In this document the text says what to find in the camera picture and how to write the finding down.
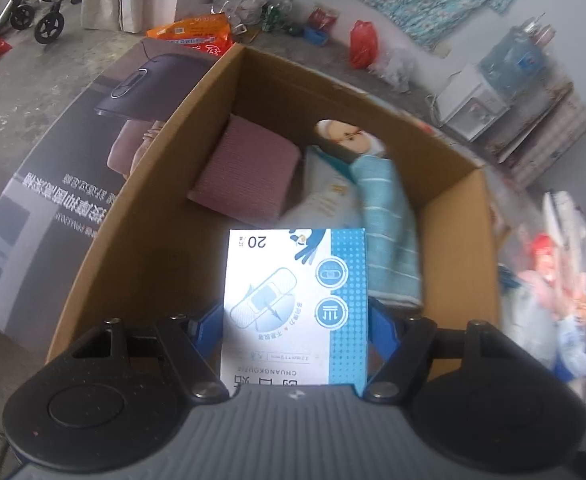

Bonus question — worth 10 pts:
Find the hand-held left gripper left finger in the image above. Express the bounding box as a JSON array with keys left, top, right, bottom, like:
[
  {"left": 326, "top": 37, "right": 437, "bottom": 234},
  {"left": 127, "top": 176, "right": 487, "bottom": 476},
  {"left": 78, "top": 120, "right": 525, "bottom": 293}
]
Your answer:
[{"left": 70, "top": 302, "right": 230, "bottom": 403}]

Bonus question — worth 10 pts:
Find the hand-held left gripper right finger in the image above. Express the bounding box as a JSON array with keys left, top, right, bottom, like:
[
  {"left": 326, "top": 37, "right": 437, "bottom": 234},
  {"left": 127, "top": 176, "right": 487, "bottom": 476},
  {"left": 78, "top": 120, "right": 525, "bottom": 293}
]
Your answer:
[{"left": 362, "top": 297, "right": 516, "bottom": 403}]

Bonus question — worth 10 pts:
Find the blue white bandage box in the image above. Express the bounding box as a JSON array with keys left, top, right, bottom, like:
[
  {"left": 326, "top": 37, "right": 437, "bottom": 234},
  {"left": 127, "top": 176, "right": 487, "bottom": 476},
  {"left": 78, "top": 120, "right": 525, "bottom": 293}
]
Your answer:
[{"left": 219, "top": 228, "right": 369, "bottom": 393}]

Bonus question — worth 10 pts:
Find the brown cardboard box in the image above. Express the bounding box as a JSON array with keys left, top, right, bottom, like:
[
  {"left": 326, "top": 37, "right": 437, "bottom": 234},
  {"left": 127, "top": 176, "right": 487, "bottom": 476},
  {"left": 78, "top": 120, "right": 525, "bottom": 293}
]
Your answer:
[{"left": 46, "top": 42, "right": 504, "bottom": 366}]

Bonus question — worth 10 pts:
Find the blue striped towel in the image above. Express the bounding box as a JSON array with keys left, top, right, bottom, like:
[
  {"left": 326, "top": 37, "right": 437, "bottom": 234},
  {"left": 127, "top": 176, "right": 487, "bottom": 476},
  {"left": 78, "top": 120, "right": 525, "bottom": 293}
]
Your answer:
[{"left": 349, "top": 156, "right": 422, "bottom": 309}]

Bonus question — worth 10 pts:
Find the white gold tissue packet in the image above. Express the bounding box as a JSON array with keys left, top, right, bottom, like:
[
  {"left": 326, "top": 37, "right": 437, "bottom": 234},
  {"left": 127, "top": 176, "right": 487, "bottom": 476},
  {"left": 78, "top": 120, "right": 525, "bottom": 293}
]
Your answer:
[{"left": 278, "top": 162, "right": 366, "bottom": 231}]

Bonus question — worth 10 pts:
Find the pink knitted pouch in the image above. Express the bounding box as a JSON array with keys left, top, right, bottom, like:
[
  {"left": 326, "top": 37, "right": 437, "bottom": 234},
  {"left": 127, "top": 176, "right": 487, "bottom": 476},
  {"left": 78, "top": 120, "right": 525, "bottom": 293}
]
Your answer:
[{"left": 187, "top": 114, "right": 301, "bottom": 223}]

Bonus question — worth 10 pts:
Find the white red printed packet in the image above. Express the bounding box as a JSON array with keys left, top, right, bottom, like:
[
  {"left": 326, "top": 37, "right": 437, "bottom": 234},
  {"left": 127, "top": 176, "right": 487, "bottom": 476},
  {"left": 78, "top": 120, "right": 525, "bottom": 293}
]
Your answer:
[{"left": 315, "top": 119, "right": 386, "bottom": 163}]

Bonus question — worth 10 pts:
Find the pale green plastic bag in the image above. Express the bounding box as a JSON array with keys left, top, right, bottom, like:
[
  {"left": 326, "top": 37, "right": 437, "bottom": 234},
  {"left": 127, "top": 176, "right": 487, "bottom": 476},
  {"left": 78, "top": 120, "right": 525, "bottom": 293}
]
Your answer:
[{"left": 498, "top": 190, "right": 586, "bottom": 401}]

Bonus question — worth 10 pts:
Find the dark printed product box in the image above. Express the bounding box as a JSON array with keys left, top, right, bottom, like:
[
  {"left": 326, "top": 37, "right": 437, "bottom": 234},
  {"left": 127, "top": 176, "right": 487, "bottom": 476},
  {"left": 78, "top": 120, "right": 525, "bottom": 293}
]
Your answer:
[{"left": 0, "top": 40, "right": 224, "bottom": 336}]

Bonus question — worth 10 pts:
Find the white water dispenser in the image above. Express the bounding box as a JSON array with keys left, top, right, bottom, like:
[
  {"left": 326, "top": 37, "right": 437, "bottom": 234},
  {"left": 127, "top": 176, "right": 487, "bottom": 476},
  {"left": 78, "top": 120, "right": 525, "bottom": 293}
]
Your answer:
[{"left": 435, "top": 62, "right": 511, "bottom": 143}]

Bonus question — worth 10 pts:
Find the clear plastic bag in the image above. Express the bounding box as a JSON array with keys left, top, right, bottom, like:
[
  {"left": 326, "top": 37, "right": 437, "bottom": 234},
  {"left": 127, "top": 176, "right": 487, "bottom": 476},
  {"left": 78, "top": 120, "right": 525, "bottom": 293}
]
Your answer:
[{"left": 373, "top": 45, "right": 424, "bottom": 93}]

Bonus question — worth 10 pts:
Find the checked wallpaper roll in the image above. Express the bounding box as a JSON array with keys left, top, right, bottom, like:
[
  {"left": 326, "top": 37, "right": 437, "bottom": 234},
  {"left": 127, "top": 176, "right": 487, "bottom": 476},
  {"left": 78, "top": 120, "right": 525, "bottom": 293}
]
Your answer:
[{"left": 513, "top": 95, "right": 586, "bottom": 186}]

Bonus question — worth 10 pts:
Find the floral wallpaper roll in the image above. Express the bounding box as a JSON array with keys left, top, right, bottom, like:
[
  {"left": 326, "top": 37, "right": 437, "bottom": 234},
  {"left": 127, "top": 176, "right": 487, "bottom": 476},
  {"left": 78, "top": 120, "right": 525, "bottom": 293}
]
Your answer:
[{"left": 483, "top": 80, "right": 574, "bottom": 163}]

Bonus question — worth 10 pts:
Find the red plastic bag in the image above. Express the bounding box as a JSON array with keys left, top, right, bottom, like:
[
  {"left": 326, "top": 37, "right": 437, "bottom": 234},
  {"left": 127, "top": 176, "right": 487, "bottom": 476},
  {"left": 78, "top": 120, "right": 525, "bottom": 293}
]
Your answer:
[{"left": 349, "top": 20, "right": 378, "bottom": 70}]

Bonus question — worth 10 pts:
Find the orange snack packet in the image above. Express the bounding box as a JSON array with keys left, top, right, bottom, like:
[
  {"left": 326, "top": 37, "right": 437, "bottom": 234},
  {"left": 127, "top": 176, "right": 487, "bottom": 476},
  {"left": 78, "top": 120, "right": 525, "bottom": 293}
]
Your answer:
[{"left": 146, "top": 14, "right": 235, "bottom": 56}]

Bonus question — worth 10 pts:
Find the small blue box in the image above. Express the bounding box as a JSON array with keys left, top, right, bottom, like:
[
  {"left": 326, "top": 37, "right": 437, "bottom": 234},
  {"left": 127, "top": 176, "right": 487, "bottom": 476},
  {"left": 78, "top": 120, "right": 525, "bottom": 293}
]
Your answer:
[{"left": 303, "top": 25, "right": 330, "bottom": 46}]

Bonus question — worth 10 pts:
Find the small red packet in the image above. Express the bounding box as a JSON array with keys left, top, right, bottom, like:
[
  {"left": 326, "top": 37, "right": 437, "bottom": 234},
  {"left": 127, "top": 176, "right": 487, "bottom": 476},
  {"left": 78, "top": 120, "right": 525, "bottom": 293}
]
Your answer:
[{"left": 307, "top": 6, "right": 339, "bottom": 31}]

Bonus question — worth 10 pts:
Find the green plastic bottle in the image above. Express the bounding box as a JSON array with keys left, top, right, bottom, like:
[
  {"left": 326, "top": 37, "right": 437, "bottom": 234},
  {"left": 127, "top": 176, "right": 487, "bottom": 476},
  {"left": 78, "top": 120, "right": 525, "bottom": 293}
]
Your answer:
[{"left": 263, "top": 2, "right": 291, "bottom": 31}]

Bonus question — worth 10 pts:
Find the pink cosmetic bottle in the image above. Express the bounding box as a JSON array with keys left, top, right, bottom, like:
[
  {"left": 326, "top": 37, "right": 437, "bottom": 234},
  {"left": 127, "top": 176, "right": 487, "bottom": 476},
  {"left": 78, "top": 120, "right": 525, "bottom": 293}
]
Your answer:
[{"left": 533, "top": 20, "right": 556, "bottom": 47}]

